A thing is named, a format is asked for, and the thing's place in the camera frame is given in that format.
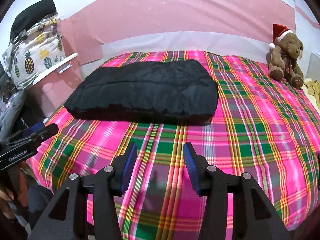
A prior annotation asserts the black puffer jacket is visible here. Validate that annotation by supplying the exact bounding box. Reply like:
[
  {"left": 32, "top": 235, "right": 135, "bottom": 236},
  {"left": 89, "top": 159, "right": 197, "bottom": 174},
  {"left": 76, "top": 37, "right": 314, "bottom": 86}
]
[{"left": 64, "top": 60, "right": 219, "bottom": 125}]

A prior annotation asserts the pink waste bin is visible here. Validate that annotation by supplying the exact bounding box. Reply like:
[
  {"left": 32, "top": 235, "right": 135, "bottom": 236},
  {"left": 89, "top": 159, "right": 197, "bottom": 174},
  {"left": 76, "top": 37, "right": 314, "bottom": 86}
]
[{"left": 41, "top": 82, "right": 68, "bottom": 108}]

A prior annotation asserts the white shelf board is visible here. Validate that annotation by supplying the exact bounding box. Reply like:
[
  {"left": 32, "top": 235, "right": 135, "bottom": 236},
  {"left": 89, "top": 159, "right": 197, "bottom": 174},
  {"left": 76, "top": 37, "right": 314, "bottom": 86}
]
[{"left": 33, "top": 53, "right": 78, "bottom": 86}]

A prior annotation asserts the pineapple print fabric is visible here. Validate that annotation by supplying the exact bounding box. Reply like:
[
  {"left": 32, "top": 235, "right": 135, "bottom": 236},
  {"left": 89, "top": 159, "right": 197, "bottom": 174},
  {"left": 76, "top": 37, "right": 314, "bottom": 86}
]
[{"left": 2, "top": 13, "right": 66, "bottom": 90}]

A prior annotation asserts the pink plaid bed sheet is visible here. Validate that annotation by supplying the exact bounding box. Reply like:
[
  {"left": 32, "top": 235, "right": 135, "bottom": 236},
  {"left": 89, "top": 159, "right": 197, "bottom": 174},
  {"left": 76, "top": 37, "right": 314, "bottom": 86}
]
[{"left": 28, "top": 51, "right": 319, "bottom": 239}]

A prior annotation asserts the black hat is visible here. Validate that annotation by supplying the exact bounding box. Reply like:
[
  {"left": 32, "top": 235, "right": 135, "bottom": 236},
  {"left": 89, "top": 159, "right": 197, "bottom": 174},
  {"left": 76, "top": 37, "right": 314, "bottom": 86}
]
[{"left": 10, "top": 0, "right": 56, "bottom": 41}]

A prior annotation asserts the yellow cloth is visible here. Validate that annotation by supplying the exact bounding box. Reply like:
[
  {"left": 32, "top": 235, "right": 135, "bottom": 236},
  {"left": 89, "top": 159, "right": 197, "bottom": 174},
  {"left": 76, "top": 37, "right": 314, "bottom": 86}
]
[{"left": 303, "top": 78, "right": 319, "bottom": 110}]

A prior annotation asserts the brown teddy bear santa hat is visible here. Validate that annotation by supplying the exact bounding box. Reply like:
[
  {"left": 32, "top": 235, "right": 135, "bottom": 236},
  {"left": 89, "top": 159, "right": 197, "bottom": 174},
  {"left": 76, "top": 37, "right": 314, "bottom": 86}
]
[{"left": 268, "top": 24, "right": 304, "bottom": 89}]

